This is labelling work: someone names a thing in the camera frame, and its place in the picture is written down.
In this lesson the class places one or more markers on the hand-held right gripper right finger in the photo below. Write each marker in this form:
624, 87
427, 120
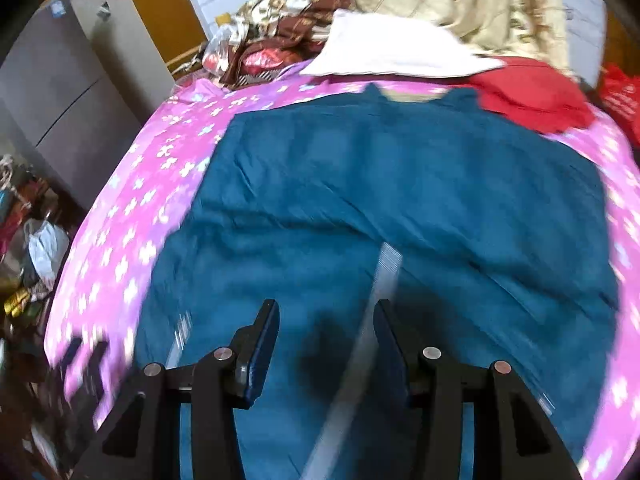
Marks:
395, 355

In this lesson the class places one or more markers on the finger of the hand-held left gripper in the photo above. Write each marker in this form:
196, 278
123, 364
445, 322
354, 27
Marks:
97, 375
72, 362

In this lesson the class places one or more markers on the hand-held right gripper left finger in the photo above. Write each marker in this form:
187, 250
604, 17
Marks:
262, 355

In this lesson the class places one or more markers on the teal down jacket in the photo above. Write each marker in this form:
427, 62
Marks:
350, 185

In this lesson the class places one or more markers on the white plastic bag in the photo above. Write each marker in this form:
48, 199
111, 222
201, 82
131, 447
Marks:
45, 250

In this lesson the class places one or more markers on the pink floral bedsheet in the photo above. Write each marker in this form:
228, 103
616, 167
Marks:
150, 200

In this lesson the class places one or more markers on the grey refrigerator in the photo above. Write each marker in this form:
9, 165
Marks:
55, 90

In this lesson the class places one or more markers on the red cushion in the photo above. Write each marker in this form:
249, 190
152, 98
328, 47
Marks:
530, 95

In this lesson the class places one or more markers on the shiny red packet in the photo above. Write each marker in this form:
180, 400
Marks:
262, 61

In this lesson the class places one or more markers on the white pillow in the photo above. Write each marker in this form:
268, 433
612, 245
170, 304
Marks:
390, 50

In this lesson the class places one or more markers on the brown floral quilt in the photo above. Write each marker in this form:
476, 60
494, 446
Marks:
290, 25

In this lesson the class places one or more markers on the red plastic bag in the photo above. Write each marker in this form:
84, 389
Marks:
622, 100

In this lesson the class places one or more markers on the cream floral quilt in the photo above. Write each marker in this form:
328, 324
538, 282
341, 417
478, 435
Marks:
475, 0

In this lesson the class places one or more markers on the wooden door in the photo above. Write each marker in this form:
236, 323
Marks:
160, 5

